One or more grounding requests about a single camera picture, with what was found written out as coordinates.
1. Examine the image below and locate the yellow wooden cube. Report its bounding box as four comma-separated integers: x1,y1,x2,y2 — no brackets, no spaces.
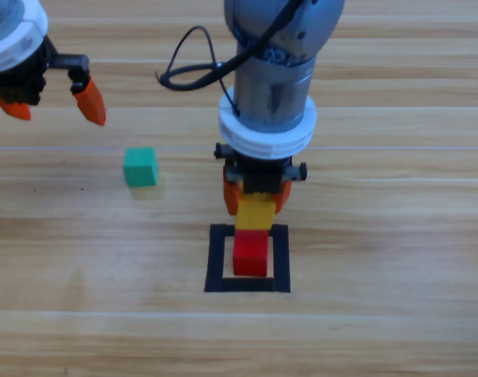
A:
235,192,275,232

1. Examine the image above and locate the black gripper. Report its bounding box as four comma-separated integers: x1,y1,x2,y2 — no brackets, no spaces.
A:
214,143,307,216
0,35,107,126

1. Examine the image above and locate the white wrist mount ring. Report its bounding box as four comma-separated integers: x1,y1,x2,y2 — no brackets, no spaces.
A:
217,86,317,161
0,0,50,76

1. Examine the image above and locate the black tape square outline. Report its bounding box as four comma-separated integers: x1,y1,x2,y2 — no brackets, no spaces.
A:
203,223,291,294

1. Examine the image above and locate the red wooden cube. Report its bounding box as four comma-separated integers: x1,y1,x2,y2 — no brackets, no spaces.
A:
232,229,269,276

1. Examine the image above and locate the green wooden cube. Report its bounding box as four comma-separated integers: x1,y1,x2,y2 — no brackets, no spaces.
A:
122,147,160,188

